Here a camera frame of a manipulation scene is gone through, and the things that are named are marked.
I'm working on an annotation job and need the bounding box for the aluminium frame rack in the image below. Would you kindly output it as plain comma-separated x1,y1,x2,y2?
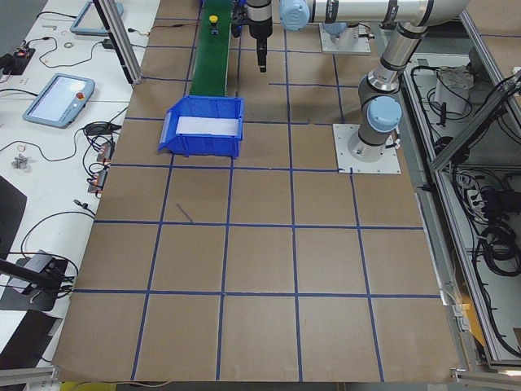
401,1,520,376

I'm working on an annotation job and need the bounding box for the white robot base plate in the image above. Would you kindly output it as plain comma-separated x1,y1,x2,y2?
332,124,401,174

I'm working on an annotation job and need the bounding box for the teach pendant far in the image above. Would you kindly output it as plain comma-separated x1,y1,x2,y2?
70,1,107,37

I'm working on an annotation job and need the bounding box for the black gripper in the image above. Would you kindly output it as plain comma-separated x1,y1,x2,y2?
249,18,273,73

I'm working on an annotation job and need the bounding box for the black camera stand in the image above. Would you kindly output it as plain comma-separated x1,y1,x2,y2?
1,252,68,311

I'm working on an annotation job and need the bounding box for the yellow push button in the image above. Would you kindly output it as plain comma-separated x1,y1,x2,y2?
208,15,219,35

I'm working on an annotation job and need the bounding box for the black power adapter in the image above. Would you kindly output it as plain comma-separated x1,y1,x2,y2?
102,38,115,50

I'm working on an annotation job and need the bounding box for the green conveyor belt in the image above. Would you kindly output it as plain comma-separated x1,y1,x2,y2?
190,1,232,96

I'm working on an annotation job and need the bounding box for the white foam pad left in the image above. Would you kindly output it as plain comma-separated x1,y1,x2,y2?
176,116,239,136

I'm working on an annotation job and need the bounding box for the teach pendant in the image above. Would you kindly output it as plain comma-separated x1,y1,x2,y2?
70,1,107,37
22,73,95,129

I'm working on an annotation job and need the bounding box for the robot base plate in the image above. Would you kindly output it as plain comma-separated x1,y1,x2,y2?
319,23,371,55

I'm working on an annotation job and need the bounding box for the blue left plastic bin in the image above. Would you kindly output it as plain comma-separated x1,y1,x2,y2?
158,95,244,159

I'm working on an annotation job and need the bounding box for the teach pendant near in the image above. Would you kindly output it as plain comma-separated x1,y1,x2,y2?
22,73,95,129

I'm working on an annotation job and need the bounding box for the aluminium frame post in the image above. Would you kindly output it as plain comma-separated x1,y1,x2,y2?
94,0,142,86

